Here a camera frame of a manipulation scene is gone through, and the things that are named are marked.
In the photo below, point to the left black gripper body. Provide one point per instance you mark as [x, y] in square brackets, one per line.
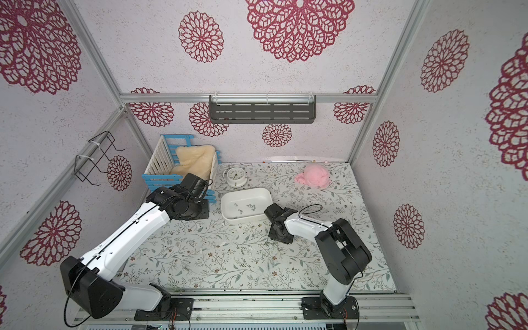
[196, 210]

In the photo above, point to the white plastic storage box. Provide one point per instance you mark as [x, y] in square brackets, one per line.
[239, 207]

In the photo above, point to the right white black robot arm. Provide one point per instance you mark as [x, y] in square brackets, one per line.
[344, 253]

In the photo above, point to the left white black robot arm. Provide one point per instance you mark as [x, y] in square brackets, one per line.
[90, 280]

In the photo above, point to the blue white slatted crate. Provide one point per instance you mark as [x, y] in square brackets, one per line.
[164, 158]

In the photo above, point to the cream fluffy cloth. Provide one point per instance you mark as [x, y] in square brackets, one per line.
[197, 160]

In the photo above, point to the white round alarm clock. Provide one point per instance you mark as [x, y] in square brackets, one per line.
[235, 177]

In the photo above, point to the pink plush toy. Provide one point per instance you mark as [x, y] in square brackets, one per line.
[314, 176]

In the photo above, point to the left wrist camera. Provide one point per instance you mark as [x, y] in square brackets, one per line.
[194, 187]

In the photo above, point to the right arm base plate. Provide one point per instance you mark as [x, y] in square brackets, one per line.
[319, 308]

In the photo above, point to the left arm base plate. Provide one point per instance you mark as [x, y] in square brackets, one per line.
[171, 309]

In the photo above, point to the grey wall shelf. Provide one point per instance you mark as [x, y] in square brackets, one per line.
[270, 110]

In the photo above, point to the black wire wall rack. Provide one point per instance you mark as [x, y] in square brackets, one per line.
[85, 165]

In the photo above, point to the aluminium front rail frame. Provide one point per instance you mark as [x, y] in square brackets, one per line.
[278, 308]

